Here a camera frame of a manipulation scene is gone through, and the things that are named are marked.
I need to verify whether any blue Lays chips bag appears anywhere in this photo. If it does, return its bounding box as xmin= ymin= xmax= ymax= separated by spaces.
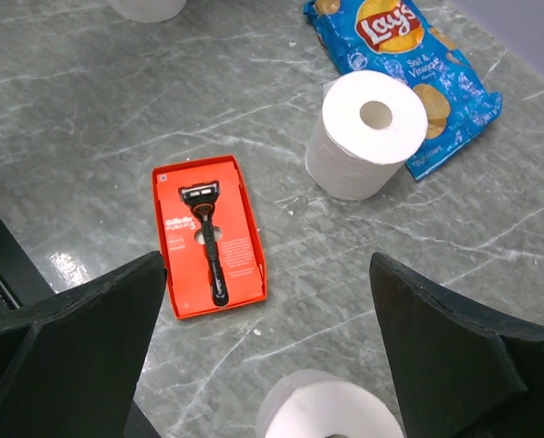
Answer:
xmin=303 ymin=0 xmax=503 ymax=181

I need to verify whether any white paper towel roll centre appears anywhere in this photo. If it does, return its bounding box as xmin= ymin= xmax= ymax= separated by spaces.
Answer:
xmin=305 ymin=70 xmax=427 ymax=201

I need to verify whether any black razor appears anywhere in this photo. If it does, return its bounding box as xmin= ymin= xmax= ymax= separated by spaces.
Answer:
xmin=179 ymin=181 xmax=229 ymax=308

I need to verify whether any white paper towel roll near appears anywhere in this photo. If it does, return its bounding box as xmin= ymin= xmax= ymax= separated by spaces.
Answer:
xmin=256 ymin=370 xmax=403 ymax=438

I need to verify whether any white paper towel roll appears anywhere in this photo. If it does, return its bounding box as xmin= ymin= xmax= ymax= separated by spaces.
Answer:
xmin=305 ymin=70 xmax=427 ymax=201
xmin=108 ymin=0 xmax=186 ymax=23
xmin=256 ymin=370 xmax=403 ymax=438

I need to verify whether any white paper towel roll left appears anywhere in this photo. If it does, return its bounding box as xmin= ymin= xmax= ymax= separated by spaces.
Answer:
xmin=108 ymin=0 xmax=186 ymax=23

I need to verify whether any orange razor box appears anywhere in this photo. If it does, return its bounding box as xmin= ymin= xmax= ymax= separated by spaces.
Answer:
xmin=152 ymin=155 xmax=267 ymax=319

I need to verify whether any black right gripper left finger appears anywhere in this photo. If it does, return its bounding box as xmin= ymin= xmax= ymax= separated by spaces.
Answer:
xmin=0 ymin=251 xmax=166 ymax=437

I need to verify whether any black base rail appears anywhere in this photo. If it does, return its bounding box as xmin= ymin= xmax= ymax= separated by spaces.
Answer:
xmin=0 ymin=219 xmax=55 ymax=314

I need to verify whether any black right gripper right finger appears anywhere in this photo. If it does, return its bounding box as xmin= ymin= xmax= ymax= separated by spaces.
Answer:
xmin=369 ymin=253 xmax=544 ymax=437

